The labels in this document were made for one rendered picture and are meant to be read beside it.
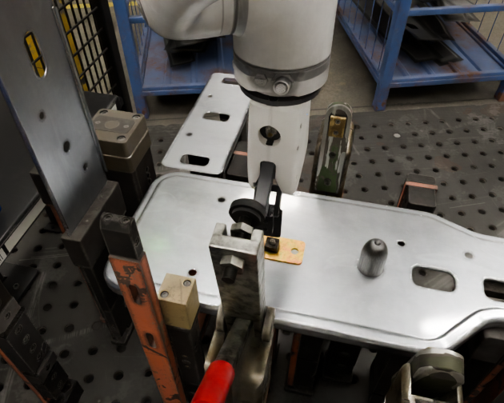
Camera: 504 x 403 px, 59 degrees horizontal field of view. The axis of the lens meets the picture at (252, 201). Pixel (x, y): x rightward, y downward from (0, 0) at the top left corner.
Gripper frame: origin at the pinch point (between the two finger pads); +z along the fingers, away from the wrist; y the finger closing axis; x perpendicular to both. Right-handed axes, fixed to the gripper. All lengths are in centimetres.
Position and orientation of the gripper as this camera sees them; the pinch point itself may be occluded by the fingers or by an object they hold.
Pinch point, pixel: (274, 198)
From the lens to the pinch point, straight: 51.8
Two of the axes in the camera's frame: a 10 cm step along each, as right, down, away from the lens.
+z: 0.0, 7.0, 7.1
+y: 2.3, -6.9, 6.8
